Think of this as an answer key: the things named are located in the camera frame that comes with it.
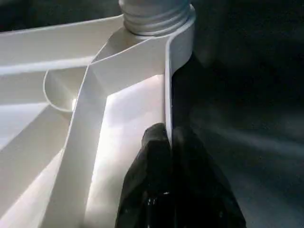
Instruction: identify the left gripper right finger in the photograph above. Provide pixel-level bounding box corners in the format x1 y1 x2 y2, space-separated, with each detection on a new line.
170 127 247 228

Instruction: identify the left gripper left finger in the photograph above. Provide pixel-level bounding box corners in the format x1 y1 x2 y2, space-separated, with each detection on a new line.
116 123 172 228

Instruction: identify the white plastic table top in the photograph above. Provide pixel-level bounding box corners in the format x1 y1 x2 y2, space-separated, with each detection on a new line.
0 5 196 228

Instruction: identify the white plastic table leg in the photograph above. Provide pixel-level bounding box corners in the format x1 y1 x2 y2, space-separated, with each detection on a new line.
118 0 193 37

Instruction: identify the black work mat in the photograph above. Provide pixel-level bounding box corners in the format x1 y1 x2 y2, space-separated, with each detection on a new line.
0 0 304 228

